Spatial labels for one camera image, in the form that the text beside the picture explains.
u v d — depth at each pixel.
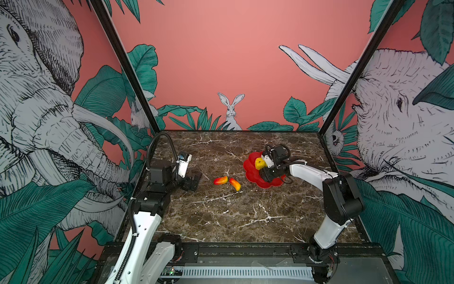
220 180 0.95
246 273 0.70
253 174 0.99
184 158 0.62
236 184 0.93
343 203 0.48
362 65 0.86
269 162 0.85
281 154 0.76
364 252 0.77
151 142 1.25
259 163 0.98
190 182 0.64
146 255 0.45
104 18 0.71
